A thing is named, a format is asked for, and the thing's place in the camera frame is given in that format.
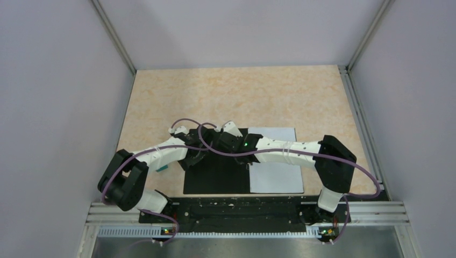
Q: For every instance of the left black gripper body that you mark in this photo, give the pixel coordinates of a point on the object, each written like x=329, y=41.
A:
x=191, y=159

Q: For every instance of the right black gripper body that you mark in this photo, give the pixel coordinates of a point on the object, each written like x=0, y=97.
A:
x=236, y=158

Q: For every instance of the white paper stack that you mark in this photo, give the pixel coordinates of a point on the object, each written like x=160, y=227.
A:
x=275, y=178

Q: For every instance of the grey black file folder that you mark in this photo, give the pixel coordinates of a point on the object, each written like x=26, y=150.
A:
x=217, y=175

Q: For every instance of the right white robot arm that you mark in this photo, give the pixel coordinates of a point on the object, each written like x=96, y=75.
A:
x=332, y=161

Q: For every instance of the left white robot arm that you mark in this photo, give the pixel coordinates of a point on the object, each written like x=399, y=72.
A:
x=123, y=183

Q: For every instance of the green block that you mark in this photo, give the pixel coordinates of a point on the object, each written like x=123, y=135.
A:
x=162, y=168

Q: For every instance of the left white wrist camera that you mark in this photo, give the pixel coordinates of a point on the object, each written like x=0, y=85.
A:
x=178, y=130

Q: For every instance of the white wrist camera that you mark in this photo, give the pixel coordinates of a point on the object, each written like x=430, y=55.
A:
x=230, y=128
x=178, y=130

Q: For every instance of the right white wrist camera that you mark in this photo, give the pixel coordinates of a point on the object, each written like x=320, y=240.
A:
x=230, y=128

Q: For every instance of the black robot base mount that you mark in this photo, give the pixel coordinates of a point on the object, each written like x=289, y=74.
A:
x=276, y=214

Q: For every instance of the white slotted cable duct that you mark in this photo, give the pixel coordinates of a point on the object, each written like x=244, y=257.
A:
x=159, y=232

